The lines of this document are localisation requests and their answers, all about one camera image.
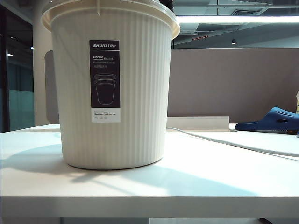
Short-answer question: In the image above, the white ribbed plastic trash can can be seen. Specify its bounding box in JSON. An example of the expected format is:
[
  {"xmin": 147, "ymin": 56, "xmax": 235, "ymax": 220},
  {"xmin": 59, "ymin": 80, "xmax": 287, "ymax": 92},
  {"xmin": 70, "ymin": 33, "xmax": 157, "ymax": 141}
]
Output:
[{"xmin": 41, "ymin": 0, "xmax": 181, "ymax": 170}]

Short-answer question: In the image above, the black plastic garbage bag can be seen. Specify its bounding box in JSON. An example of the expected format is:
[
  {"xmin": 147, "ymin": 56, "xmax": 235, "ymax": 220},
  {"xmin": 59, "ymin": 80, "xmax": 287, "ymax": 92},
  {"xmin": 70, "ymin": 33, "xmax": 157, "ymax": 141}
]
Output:
[{"xmin": 161, "ymin": 0, "xmax": 175, "ymax": 11}]

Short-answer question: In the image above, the brown desk partition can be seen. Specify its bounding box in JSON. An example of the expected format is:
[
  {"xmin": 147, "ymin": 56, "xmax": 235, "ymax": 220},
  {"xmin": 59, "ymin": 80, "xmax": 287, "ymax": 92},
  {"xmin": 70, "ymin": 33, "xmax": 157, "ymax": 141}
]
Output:
[{"xmin": 170, "ymin": 48, "xmax": 299, "ymax": 117}]

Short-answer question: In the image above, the grey rounded partition panel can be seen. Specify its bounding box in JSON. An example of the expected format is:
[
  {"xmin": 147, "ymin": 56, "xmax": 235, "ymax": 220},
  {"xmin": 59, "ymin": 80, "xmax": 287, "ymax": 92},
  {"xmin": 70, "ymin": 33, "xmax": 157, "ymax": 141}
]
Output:
[{"xmin": 44, "ymin": 49, "xmax": 61, "ymax": 124}]

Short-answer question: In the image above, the blue slipper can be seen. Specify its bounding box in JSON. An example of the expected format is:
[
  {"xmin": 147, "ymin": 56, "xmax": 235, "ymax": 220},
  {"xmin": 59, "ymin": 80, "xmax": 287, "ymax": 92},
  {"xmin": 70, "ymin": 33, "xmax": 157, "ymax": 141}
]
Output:
[{"xmin": 235, "ymin": 106, "xmax": 299, "ymax": 136}]

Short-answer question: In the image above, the long ceiling light strip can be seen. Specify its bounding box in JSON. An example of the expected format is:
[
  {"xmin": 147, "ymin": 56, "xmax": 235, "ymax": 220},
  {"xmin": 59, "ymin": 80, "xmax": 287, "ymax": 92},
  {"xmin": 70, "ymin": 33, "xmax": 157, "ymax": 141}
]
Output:
[{"xmin": 177, "ymin": 15, "xmax": 299, "ymax": 24}]

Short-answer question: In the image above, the ceiling air vent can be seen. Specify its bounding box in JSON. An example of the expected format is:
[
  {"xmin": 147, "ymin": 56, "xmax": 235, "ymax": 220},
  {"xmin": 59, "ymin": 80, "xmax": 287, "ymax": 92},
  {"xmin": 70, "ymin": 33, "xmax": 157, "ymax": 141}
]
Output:
[{"xmin": 231, "ymin": 8, "xmax": 255, "ymax": 16}]

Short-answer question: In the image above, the white cable raceway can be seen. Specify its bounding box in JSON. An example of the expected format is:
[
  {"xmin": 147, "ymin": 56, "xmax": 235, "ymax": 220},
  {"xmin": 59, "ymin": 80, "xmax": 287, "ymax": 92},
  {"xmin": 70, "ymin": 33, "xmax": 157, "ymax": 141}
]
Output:
[{"xmin": 166, "ymin": 116, "xmax": 231, "ymax": 132}]

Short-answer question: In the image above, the white cable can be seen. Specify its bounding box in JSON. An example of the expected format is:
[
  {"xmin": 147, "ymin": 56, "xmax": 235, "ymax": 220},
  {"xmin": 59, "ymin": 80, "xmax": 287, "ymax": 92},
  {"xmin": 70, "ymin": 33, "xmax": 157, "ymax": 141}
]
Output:
[{"xmin": 165, "ymin": 127, "xmax": 299, "ymax": 163}]

